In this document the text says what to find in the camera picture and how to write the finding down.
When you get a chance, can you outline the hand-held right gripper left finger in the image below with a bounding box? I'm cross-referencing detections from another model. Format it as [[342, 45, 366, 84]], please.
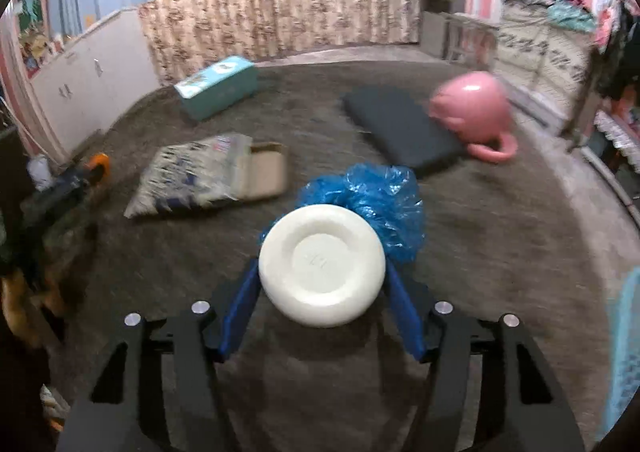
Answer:
[[55, 262, 263, 452]]

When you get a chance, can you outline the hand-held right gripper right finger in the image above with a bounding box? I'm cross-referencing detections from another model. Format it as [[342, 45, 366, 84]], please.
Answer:
[[384, 259, 586, 452]]

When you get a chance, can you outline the white bowl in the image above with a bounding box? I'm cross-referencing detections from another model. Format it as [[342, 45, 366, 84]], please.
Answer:
[[258, 205, 387, 329]]

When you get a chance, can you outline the blue plastic bag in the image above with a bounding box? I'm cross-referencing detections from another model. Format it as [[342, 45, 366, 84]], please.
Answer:
[[259, 163, 426, 265]]

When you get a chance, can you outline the light blue plastic basket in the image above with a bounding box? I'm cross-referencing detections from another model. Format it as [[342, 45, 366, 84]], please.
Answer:
[[602, 267, 640, 438]]

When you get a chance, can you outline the brown cardboard tray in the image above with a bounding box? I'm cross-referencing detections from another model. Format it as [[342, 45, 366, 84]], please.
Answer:
[[235, 142, 290, 199]]

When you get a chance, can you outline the white printed plastic packet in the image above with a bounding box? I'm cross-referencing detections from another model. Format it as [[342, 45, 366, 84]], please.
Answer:
[[123, 132, 253, 219]]

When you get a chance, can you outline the black laptop sleeve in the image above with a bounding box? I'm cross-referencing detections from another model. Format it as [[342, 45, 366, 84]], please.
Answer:
[[342, 86, 467, 179]]

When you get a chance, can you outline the brown shaggy blanket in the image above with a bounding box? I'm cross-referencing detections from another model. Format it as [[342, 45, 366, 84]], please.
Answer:
[[45, 60, 626, 452]]

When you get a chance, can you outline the black and orange object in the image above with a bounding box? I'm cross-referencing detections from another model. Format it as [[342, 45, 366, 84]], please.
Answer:
[[35, 152, 112, 203]]

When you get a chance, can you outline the pink pig-shaped mug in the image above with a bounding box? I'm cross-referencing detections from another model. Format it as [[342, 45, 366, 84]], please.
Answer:
[[430, 71, 518, 164]]

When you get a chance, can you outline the teal cardboard box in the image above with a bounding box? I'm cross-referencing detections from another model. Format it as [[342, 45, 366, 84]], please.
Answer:
[[173, 56, 259, 121]]

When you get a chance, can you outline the white cabinet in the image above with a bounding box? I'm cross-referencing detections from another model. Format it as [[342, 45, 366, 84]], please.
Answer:
[[30, 7, 161, 163]]

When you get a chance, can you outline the low stand with lace cloth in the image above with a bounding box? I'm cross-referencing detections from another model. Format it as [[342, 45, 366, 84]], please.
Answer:
[[592, 110, 640, 183]]

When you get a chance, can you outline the small white side table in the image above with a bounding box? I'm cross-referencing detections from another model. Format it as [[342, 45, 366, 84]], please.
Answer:
[[447, 12, 501, 70]]

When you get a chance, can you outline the patterned cloth covered cabinet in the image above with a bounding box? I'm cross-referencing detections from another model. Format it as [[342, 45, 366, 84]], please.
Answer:
[[492, 2, 598, 133]]

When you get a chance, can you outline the blue and floral curtain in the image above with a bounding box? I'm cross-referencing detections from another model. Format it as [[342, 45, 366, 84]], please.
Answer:
[[45, 0, 436, 86]]

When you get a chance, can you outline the grey water dispenser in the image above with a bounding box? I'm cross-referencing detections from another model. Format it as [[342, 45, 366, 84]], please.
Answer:
[[419, 0, 468, 60]]

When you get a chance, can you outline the row of hanging clothes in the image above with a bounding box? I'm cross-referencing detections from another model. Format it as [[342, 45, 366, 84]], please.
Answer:
[[595, 0, 640, 103]]

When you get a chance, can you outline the pile of clothes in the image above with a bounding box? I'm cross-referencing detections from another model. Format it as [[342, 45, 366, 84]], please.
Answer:
[[502, 0, 601, 30]]

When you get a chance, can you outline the colourful wall poster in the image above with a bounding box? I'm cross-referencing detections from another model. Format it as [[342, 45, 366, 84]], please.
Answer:
[[17, 0, 56, 80]]

